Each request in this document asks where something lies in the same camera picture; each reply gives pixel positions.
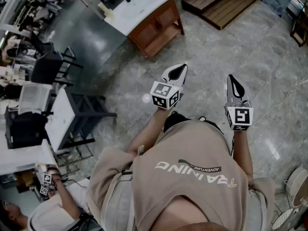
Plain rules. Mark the white floor fan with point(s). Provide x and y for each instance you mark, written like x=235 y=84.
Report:
x=298 y=184

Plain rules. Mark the white mesh chair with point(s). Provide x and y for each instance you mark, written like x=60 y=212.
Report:
x=36 y=97

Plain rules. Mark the black storage box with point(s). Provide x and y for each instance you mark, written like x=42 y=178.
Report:
x=26 y=131

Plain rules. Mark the person's left forearm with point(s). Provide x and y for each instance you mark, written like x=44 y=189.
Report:
x=149 y=131

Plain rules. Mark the wooden vanity cabinet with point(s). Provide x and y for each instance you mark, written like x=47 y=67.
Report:
x=156 y=46

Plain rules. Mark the wooden frame stool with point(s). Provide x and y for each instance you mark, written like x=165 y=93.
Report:
x=297 y=30

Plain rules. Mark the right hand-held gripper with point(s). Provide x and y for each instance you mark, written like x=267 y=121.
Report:
x=240 y=117

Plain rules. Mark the white-top dark-frame table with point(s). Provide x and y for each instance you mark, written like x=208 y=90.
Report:
x=61 y=119

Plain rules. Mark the wooden slatted platform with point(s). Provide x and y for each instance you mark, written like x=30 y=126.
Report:
x=221 y=6

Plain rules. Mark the wooden cabinet door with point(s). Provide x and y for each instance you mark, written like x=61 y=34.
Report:
x=146 y=34
x=168 y=16

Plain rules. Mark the person's beige t-shirt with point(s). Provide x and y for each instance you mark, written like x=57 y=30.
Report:
x=180 y=148

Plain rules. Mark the person's black trousers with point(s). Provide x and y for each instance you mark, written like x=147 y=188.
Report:
x=175 y=121

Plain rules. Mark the person's right forearm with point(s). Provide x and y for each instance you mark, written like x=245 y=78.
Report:
x=241 y=153

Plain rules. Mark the white work desk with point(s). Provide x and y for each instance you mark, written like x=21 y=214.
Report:
x=19 y=157

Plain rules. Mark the black chair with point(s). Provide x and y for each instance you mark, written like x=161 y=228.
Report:
x=45 y=67

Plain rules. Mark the person's neck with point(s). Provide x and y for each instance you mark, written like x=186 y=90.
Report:
x=187 y=213

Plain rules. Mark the white sink basin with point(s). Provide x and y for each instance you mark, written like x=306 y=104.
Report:
x=139 y=8

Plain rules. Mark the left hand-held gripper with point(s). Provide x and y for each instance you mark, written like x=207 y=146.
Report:
x=166 y=94

